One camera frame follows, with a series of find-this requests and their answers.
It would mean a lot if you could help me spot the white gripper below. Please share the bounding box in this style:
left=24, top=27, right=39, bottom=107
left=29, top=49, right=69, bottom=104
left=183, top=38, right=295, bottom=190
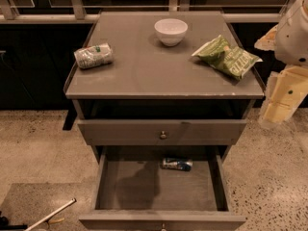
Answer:
left=254, top=0, right=308, bottom=129

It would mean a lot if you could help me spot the blue silver redbull can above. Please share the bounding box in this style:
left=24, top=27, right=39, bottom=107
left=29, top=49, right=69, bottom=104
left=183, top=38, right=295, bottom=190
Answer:
left=161, top=158, right=193, bottom=171

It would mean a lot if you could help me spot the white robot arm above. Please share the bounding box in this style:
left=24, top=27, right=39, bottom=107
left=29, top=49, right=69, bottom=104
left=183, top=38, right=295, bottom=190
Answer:
left=254, top=0, right=308, bottom=129

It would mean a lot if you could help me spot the grey wooden drawer cabinet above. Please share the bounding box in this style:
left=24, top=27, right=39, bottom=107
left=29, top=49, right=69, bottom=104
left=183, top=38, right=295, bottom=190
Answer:
left=63, top=11, right=268, bottom=152

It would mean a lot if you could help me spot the brass top drawer knob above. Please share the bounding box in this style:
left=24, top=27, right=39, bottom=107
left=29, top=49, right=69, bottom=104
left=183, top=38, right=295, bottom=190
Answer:
left=160, top=131, right=167, bottom=140

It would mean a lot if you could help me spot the grey top drawer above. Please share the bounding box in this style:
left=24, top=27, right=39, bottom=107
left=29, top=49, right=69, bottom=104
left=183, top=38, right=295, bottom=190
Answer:
left=78, top=119, right=246, bottom=145

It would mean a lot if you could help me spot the silver green soda can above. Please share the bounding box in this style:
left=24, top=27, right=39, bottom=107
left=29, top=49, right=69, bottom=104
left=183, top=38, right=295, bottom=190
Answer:
left=74, top=43, right=114, bottom=69

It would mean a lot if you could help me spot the open grey middle drawer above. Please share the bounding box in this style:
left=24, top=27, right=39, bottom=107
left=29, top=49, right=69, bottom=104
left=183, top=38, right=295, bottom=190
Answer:
left=79, top=146, right=245, bottom=231

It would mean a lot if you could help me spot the green chip bag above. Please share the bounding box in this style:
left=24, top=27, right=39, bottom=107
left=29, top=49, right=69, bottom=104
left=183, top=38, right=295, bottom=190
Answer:
left=192, top=35, right=263, bottom=81

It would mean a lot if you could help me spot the white ceramic bowl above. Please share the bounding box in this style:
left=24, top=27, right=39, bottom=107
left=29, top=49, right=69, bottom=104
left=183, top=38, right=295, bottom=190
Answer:
left=154, top=18, right=188, bottom=46

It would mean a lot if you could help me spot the metal window railing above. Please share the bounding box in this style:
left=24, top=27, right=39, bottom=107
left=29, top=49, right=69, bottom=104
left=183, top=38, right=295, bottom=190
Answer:
left=0, top=0, right=295, bottom=23

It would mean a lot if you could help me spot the white pole on floor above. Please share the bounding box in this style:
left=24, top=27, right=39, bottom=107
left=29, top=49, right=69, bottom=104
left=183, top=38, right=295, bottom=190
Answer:
left=24, top=198, right=77, bottom=231

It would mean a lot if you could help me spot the yellow object on floor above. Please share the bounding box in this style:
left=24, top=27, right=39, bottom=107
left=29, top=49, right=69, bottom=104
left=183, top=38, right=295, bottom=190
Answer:
left=46, top=218, right=65, bottom=225

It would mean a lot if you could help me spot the black object on floor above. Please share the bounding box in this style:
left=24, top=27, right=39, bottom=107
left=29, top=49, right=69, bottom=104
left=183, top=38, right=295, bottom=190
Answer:
left=0, top=211, right=28, bottom=231

